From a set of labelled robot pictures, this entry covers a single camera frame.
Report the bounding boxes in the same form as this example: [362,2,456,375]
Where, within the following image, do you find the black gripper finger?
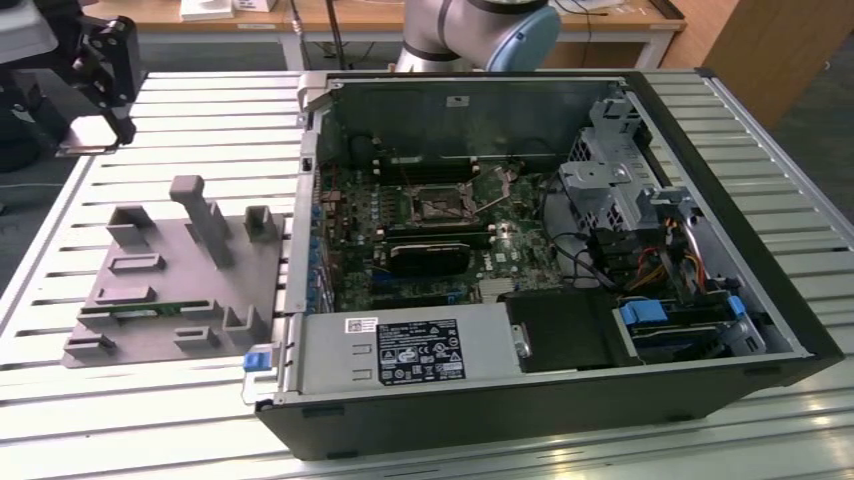
[99,102,139,147]

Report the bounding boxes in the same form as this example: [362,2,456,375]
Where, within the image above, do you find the silver CPU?
[55,114,126,158]

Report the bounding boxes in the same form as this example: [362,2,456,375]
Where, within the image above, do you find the black RAM slot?
[389,154,484,184]

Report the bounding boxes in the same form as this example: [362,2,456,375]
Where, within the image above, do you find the CPU socket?
[409,184,477,225]

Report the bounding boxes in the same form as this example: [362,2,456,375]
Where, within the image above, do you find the black expansion slot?
[382,226,494,247]

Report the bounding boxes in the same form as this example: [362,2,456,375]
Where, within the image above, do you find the black equipment beside table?
[0,64,73,175]

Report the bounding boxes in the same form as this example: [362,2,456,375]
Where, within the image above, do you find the wooden desk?
[130,0,689,71]

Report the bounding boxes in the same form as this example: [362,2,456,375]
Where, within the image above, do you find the grey parts rack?
[59,174,294,371]

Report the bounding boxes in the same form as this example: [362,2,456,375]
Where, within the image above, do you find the black graphics card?
[385,241,474,277]

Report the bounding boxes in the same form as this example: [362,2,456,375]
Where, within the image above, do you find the grey power supply unit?
[295,310,524,395]

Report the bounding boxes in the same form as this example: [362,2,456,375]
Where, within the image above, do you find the metal socket cover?
[477,164,520,209]

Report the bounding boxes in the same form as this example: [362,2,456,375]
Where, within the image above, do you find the green motherboard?
[313,159,570,312]

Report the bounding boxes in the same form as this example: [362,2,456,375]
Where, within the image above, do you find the small silver heatsink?
[478,278,521,300]

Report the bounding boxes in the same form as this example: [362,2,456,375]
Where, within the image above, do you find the silver metal drive cage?
[558,97,670,232]

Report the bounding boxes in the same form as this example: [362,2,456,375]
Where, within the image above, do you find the black plastic shroud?
[501,288,644,375]

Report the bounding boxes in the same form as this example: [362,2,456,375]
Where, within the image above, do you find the black open PC case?
[241,68,845,462]

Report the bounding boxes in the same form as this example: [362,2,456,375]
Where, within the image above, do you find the blue disk carrier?
[617,297,670,332]

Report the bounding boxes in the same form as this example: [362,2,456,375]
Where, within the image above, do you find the wooden cabinet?
[698,0,854,132]

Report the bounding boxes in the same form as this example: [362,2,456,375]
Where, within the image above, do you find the orange and yellow wires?
[626,248,710,292]

